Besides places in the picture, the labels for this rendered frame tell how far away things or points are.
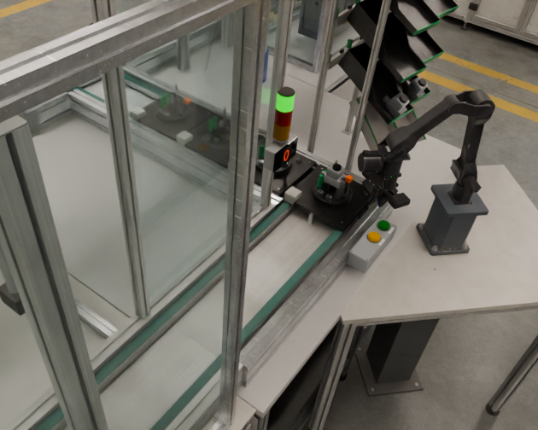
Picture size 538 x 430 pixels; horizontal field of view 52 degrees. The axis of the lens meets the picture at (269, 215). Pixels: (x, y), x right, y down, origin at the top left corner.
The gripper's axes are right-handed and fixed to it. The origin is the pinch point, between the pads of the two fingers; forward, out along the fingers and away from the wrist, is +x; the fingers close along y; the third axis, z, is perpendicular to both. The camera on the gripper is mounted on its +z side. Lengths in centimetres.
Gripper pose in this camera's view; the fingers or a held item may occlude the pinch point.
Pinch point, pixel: (382, 198)
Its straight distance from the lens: 181.6
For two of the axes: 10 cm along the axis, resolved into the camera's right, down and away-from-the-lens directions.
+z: -8.9, 2.6, -3.7
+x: -0.7, 7.2, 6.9
